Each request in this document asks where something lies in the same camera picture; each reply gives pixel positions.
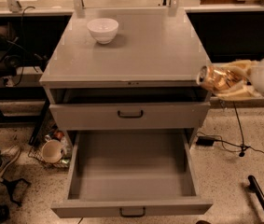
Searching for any black power adapter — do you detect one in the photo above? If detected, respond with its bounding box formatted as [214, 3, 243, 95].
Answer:
[196, 136, 215, 147]

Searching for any closed grey top drawer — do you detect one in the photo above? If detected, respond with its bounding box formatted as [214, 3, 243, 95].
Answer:
[49, 102, 210, 131]

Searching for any white sneaker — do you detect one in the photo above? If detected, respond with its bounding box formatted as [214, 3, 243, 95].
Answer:
[0, 146, 21, 177]

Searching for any black wire basket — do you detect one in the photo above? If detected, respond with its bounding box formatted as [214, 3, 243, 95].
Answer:
[28, 128, 73, 169]

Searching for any black floor cable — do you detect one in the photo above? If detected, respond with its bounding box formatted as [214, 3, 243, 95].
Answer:
[196, 101, 264, 158]

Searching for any grey drawer cabinet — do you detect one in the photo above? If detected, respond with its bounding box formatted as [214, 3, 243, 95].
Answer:
[38, 7, 220, 139]

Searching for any open grey middle drawer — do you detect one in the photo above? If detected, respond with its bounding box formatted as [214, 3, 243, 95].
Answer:
[51, 130, 213, 218]

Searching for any white ceramic bowl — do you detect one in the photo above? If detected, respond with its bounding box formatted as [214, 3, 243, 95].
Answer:
[87, 18, 118, 44]

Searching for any orange soda can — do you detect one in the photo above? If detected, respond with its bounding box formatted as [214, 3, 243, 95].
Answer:
[196, 65, 245, 92]

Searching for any black drawer handle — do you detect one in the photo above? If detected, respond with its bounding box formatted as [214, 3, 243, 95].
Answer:
[119, 207, 146, 218]
[117, 110, 144, 119]

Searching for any black middle drawer handle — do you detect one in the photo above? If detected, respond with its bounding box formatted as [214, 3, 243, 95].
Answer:
[119, 207, 146, 218]

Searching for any black metal bar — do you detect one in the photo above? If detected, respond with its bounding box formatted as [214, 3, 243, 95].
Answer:
[248, 175, 264, 211]

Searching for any black top drawer handle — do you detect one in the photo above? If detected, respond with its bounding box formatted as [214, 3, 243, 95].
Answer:
[117, 110, 144, 119]

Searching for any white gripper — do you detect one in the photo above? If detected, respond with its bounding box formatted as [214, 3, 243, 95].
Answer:
[214, 59, 264, 101]

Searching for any white cup in basket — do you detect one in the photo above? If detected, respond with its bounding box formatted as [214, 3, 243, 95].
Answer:
[41, 140, 63, 163]

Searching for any black chair base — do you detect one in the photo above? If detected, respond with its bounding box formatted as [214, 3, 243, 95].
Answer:
[0, 177, 31, 207]

